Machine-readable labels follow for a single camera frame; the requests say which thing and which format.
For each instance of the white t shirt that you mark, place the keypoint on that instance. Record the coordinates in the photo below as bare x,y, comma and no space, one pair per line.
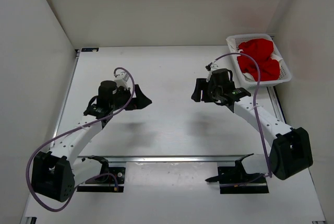
276,58

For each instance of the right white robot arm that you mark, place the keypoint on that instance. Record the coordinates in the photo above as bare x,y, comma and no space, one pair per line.
290,149

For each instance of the red t shirt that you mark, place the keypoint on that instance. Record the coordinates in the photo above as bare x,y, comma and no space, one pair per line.
261,59

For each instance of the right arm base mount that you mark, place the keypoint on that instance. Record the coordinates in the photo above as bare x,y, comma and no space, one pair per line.
235,180

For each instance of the aluminium table rail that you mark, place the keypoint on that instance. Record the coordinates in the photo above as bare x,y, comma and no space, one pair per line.
172,159

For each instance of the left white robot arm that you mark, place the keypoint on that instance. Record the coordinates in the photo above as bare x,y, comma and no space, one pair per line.
56,173

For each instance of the small table label sticker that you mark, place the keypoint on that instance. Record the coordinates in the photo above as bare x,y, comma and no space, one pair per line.
89,49

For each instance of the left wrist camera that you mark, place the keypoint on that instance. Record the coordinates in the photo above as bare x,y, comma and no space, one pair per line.
121,80

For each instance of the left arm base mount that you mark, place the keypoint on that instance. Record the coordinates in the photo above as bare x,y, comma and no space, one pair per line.
97,174

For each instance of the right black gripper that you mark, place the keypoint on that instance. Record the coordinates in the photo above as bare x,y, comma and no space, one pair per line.
203,85

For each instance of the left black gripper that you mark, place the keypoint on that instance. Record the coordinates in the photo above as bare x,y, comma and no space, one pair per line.
140,102

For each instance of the white plastic basket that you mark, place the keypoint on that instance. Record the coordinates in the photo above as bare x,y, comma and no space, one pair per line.
245,79

